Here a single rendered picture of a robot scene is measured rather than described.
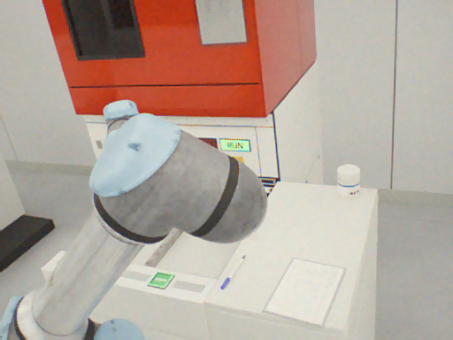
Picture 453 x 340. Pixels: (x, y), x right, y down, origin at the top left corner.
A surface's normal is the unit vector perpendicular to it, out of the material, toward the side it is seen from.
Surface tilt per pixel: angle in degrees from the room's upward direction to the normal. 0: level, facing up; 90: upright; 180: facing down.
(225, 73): 90
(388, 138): 90
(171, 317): 90
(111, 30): 90
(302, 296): 0
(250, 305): 0
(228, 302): 0
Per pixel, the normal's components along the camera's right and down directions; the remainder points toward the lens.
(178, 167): 0.45, -0.07
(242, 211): 0.56, 0.20
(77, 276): -0.34, 0.31
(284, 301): -0.14, -0.88
